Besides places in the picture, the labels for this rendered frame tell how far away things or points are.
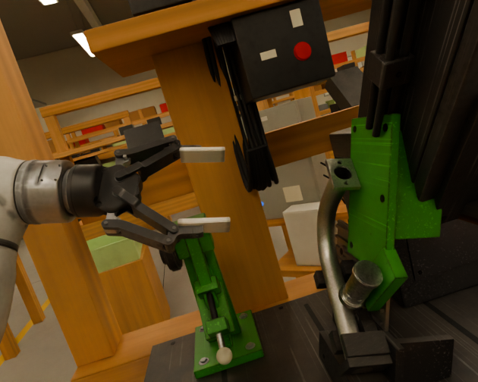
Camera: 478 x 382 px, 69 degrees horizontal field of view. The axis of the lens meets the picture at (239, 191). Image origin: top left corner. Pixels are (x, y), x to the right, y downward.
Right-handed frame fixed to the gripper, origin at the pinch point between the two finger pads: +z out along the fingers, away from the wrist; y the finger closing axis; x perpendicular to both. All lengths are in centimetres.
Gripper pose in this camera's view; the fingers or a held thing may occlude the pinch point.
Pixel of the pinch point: (217, 187)
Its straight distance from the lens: 51.1
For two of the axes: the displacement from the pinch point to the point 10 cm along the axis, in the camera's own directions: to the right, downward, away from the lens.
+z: 9.9, -0.3, 1.0
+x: -0.6, 5.9, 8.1
